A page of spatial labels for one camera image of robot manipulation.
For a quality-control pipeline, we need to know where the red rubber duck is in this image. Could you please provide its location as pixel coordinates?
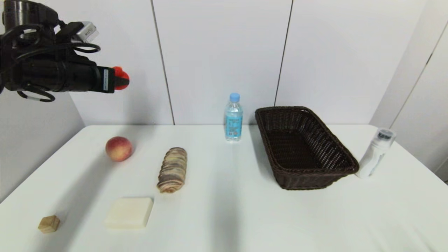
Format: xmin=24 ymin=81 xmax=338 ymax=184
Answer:
xmin=113 ymin=66 xmax=130 ymax=91

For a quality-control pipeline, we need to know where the peach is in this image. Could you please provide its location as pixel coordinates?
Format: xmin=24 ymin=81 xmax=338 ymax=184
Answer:
xmin=106 ymin=136 xmax=133 ymax=162

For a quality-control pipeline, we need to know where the marbled bread roll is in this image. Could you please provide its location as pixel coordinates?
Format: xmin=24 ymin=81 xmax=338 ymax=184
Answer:
xmin=157 ymin=147 xmax=188 ymax=193

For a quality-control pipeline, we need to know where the clear water bottle blue label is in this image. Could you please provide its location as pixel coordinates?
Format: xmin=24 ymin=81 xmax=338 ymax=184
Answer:
xmin=224 ymin=93 xmax=243 ymax=142

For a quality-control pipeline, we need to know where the cream rectangular block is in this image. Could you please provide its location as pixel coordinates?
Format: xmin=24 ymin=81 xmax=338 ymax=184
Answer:
xmin=104 ymin=197 xmax=154 ymax=229

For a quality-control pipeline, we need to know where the small wooden cube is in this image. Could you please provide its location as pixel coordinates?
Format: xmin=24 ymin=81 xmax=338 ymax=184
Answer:
xmin=38 ymin=215 xmax=61 ymax=234

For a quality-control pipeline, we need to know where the dark brown wicker basket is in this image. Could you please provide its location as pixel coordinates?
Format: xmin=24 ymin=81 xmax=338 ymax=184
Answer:
xmin=255 ymin=106 xmax=359 ymax=190

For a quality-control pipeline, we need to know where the white plastic lotion bottle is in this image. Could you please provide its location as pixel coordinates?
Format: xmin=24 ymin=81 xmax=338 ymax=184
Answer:
xmin=355 ymin=128 xmax=396 ymax=179

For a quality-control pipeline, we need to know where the thick black cable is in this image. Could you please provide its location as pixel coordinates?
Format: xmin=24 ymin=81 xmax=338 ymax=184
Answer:
xmin=70 ymin=42 xmax=101 ymax=54
xmin=0 ymin=24 xmax=44 ymax=48

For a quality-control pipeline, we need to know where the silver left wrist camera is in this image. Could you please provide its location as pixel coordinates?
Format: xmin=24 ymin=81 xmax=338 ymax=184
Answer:
xmin=75 ymin=21 xmax=99 ymax=43

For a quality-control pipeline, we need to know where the thin black cable loop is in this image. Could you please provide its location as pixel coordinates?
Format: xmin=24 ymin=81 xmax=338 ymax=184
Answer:
xmin=16 ymin=84 xmax=56 ymax=103

